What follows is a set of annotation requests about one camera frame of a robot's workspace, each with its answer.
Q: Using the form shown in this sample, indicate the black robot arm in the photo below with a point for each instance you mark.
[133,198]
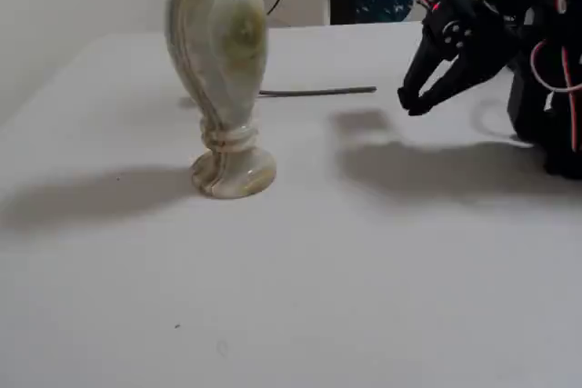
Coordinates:
[527,106]

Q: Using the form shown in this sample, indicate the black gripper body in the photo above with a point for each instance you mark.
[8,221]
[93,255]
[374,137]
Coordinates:
[473,49]

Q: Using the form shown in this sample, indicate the green white marble vase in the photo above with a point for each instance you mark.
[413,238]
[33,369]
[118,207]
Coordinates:
[218,65]

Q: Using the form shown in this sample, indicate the red rose with stem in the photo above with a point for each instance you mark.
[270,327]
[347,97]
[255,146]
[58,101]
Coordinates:
[318,91]

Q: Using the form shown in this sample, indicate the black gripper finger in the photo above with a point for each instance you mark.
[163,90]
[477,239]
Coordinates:
[420,70]
[459,83]

